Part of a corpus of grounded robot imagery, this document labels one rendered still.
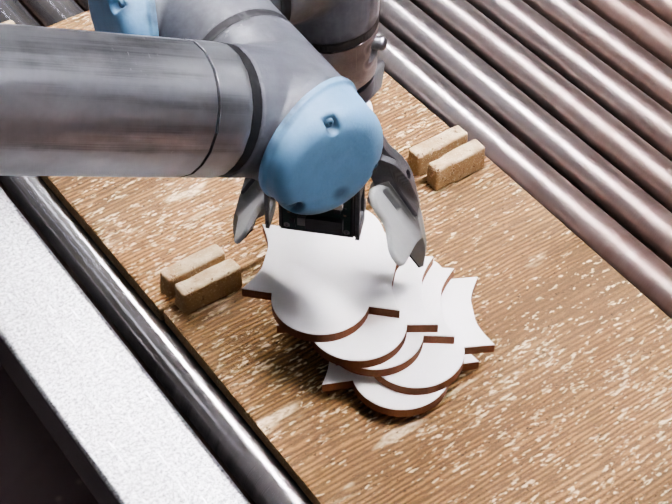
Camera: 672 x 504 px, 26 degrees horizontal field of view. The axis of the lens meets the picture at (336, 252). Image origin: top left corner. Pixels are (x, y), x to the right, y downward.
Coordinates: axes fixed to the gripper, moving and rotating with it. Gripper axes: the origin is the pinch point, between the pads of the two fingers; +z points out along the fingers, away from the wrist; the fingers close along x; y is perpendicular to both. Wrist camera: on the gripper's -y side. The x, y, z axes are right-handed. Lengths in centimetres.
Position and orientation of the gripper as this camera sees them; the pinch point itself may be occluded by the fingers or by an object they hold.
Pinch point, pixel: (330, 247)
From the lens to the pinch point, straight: 117.8
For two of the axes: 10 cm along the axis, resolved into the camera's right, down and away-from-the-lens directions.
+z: 0.0, 7.0, 7.2
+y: -1.8, 7.1, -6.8
